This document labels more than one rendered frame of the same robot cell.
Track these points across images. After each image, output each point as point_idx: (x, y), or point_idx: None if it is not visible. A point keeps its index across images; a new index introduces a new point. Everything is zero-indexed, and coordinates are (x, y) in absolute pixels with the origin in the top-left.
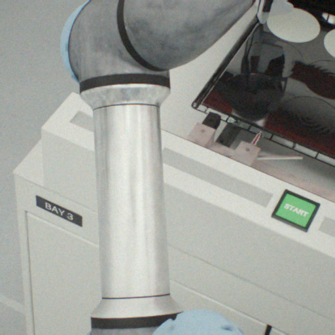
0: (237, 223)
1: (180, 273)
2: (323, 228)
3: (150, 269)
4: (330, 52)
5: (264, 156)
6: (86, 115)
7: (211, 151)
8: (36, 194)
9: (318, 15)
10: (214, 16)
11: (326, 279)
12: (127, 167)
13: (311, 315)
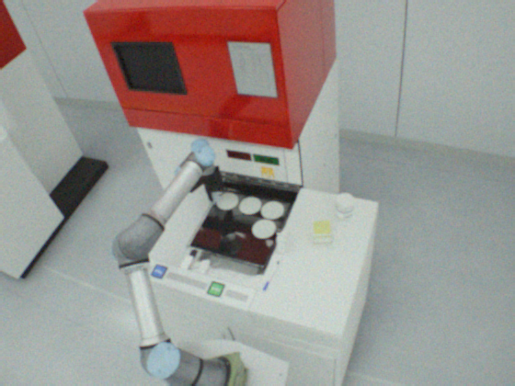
0: (196, 297)
1: (192, 312)
2: (226, 294)
3: (152, 327)
4: (241, 210)
5: (212, 264)
6: None
7: (186, 269)
8: None
9: (237, 194)
10: (146, 241)
11: (232, 312)
12: (136, 294)
13: (236, 323)
